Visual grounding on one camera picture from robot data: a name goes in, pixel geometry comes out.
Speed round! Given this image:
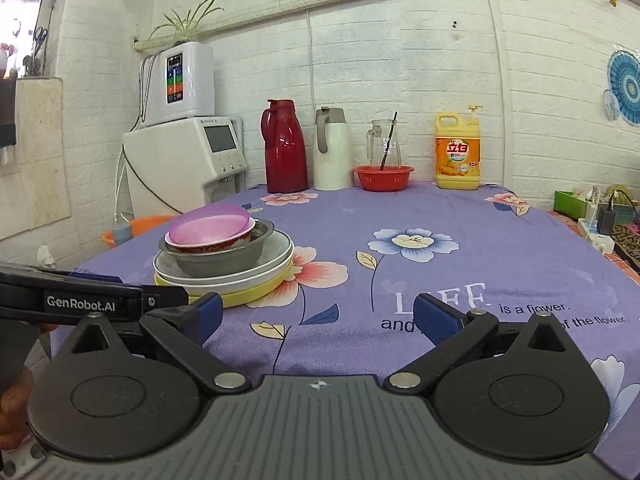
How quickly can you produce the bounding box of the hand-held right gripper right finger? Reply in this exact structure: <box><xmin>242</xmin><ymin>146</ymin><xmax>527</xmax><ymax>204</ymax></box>
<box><xmin>387</xmin><ymin>292</ymin><xmax>572</xmax><ymax>393</ymax></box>

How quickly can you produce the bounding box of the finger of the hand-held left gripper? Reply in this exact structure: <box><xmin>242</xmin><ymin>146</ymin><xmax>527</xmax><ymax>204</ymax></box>
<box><xmin>0</xmin><ymin>262</ymin><xmax>190</xmax><ymax>313</ymax></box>

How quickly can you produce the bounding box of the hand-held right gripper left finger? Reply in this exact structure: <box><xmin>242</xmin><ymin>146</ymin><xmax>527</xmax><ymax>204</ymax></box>
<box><xmin>67</xmin><ymin>291</ymin><xmax>252</xmax><ymax>395</ymax></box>

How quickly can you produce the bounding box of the yellow plate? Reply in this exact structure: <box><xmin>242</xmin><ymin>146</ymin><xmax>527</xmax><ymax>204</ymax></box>
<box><xmin>154</xmin><ymin>262</ymin><xmax>297</xmax><ymax>309</ymax></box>

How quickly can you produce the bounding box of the stainless steel bowl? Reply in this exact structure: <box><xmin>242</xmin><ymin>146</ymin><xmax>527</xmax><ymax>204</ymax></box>
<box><xmin>159</xmin><ymin>219</ymin><xmax>276</xmax><ymax>278</ymax></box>

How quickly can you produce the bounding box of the white ceramic bowl red pattern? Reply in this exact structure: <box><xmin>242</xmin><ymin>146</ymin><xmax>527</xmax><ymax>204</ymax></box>
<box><xmin>164</xmin><ymin>217</ymin><xmax>256</xmax><ymax>253</ymax></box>

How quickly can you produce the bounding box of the purple plastic bowl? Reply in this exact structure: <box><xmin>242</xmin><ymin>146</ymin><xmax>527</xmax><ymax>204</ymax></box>
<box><xmin>167</xmin><ymin>205</ymin><xmax>252</xmax><ymax>246</ymax></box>

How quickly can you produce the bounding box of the white plate with patterned rim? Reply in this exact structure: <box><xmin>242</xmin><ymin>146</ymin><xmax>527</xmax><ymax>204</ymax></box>
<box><xmin>152</xmin><ymin>230</ymin><xmax>294</xmax><ymax>283</ymax></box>

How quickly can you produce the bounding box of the person's left hand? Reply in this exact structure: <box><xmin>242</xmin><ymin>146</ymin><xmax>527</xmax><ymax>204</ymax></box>
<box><xmin>0</xmin><ymin>374</ymin><xmax>36</xmax><ymax>453</ymax></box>

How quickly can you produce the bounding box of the orange plastic basin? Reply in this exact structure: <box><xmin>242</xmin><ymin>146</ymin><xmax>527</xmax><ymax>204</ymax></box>
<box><xmin>100</xmin><ymin>214</ymin><xmax>178</xmax><ymax>251</ymax></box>

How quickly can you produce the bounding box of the purple floral tablecloth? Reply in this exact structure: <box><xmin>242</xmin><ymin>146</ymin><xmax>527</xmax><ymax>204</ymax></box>
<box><xmin>30</xmin><ymin>180</ymin><xmax>640</xmax><ymax>471</ymax></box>

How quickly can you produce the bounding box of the beige stone slab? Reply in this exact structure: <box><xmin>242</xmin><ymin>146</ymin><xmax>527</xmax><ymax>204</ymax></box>
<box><xmin>15</xmin><ymin>76</ymin><xmax>72</xmax><ymax>233</ymax></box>

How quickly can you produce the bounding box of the white water dispenser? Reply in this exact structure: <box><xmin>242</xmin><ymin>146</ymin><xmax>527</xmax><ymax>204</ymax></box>
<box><xmin>122</xmin><ymin>116</ymin><xmax>249</xmax><ymax>221</ymax></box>

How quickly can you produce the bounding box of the red plastic basket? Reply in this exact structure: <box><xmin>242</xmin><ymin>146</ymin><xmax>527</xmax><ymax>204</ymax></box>
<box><xmin>353</xmin><ymin>165</ymin><xmax>415</xmax><ymax>193</ymax></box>

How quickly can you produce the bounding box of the yellow detergent bottle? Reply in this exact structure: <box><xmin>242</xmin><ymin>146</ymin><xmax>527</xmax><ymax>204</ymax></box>
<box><xmin>434</xmin><ymin>105</ymin><xmax>483</xmax><ymax>191</ymax></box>

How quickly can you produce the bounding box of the red thermos jug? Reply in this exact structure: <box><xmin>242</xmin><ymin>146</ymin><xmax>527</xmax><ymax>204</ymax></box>
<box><xmin>260</xmin><ymin>99</ymin><xmax>310</xmax><ymax>194</ymax></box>

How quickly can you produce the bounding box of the green tissue box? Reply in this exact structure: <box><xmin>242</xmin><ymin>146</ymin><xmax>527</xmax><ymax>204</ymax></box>
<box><xmin>553</xmin><ymin>187</ymin><xmax>608</xmax><ymax>218</ymax></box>

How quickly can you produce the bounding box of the white power strip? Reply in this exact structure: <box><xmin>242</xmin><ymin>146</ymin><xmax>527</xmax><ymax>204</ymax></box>
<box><xmin>577</xmin><ymin>217</ymin><xmax>618</xmax><ymax>253</ymax></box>

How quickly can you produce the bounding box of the glass pitcher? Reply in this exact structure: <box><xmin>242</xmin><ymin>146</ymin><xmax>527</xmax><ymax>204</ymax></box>
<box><xmin>366</xmin><ymin>119</ymin><xmax>403</xmax><ymax>171</ymax></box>

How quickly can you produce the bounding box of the black stirring stick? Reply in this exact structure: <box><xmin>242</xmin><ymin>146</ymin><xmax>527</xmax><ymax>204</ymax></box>
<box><xmin>379</xmin><ymin>111</ymin><xmax>399</xmax><ymax>172</ymax></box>

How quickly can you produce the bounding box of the white thermos jug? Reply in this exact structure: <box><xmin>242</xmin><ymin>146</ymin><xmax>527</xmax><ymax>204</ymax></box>
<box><xmin>313</xmin><ymin>106</ymin><xmax>351</xmax><ymax>192</ymax></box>

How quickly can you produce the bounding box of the black charger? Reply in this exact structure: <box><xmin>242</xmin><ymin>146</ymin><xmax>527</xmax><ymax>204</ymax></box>
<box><xmin>597</xmin><ymin>205</ymin><xmax>618</xmax><ymax>236</ymax></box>

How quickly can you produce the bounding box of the leopard patterned cloth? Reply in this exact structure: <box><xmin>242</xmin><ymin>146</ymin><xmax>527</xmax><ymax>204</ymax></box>
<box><xmin>612</xmin><ymin>222</ymin><xmax>640</xmax><ymax>271</ymax></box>

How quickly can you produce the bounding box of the white water purifier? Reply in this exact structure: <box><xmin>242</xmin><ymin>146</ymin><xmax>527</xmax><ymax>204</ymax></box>
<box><xmin>139</xmin><ymin>41</ymin><xmax>216</xmax><ymax>128</ymax></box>

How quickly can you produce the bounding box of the window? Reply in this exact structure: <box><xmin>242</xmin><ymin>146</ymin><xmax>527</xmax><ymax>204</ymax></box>
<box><xmin>0</xmin><ymin>0</ymin><xmax>46</xmax><ymax>78</ymax></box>

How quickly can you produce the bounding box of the green potted plant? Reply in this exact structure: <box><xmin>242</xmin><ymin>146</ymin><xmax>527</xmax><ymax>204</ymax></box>
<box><xmin>147</xmin><ymin>0</ymin><xmax>224</xmax><ymax>46</ymax></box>

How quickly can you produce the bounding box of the white vertical wall pipe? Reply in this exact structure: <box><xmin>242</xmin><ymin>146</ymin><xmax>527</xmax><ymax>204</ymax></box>
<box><xmin>487</xmin><ymin>0</ymin><xmax>512</xmax><ymax>186</ymax></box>

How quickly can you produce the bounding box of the blue fan wall decoration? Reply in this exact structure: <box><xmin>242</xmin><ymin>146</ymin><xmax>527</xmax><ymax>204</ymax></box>
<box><xmin>602</xmin><ymin>49</ymin><xmax>640</xmax><ymax>128</ymax></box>

